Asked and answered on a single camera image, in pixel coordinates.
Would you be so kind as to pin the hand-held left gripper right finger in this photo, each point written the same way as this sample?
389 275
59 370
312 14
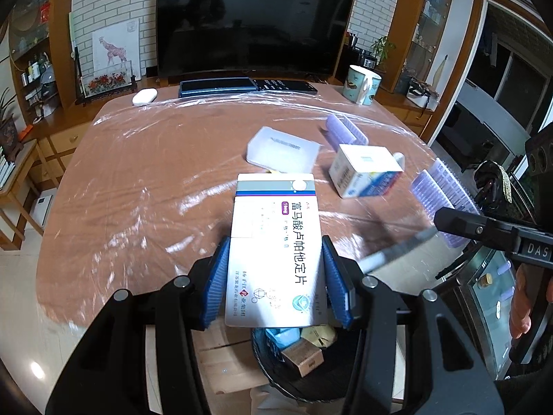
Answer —
339 285

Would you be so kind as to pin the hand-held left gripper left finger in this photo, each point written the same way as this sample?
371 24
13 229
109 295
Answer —
214 285

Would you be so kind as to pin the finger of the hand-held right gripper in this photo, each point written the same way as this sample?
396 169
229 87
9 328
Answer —
458 261
475 227

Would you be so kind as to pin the white grey tube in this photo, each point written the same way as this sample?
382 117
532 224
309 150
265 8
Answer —
397 250

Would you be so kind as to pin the white medicine box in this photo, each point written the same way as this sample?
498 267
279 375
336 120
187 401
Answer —
276 246

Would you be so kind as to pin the black mesh wastebasket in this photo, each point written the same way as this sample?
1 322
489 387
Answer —
302 388

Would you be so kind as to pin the person's right hand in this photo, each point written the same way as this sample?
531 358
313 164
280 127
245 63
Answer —
525 302

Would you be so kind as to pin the large purple ribbed tray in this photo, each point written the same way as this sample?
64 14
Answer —
445 199

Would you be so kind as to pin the glass display table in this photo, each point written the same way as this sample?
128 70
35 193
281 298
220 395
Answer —
488 294

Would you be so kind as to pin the yellow paper packet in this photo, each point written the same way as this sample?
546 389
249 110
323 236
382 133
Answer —
319 335

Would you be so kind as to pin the cardboard box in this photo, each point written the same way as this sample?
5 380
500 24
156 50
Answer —
224 354

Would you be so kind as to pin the light blue packet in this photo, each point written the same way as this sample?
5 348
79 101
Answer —
283 337

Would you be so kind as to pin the small brown box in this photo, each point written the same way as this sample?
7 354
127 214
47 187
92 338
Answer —
302 356

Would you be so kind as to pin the dark low bench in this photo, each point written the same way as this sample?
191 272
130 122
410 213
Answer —
464 138

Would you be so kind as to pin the white and blue carton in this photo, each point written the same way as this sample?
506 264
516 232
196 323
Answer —
367 170

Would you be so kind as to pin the clear plastic table sheet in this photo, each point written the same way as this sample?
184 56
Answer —
151 160

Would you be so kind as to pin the white plastic blister tray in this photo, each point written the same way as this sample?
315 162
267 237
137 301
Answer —
281 149

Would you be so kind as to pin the small purple ribbed tray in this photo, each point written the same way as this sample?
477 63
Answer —
345 129

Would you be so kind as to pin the blue butterfly mug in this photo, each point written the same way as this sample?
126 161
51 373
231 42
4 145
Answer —
358 86

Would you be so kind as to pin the white small appliance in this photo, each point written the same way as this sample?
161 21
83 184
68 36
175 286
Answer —
42 209

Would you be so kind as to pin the dark blue flat box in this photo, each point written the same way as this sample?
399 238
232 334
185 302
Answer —
216 87

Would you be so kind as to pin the green potted plant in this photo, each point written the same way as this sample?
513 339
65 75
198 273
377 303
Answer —
382 49

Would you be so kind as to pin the white earbuds case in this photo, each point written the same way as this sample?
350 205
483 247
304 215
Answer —
144 96

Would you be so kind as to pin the black coffee machine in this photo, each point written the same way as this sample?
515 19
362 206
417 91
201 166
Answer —
360 57

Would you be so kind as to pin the black remote control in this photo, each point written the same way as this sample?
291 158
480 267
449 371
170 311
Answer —
285 86

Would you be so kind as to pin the wooden glass-door cabinet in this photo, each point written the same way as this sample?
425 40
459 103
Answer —
425 21

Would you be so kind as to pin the wooden side table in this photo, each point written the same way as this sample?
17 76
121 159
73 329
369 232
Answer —
26 168

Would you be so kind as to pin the giraffe drawing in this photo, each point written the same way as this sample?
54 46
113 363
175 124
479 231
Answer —
114 49

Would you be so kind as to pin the spiky plant in dark pot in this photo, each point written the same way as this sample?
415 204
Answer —
8 132

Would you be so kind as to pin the black curved television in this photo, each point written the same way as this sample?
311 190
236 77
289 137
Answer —
250 21

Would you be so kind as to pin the pale green plastic stick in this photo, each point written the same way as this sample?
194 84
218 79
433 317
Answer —
72 30

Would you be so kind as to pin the wooden display shelf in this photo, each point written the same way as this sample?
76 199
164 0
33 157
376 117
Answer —
39 52

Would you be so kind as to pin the feather wall decoration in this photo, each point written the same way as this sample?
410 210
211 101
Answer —
441 69

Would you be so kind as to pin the red flower picture frame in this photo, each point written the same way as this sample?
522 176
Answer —
106 83

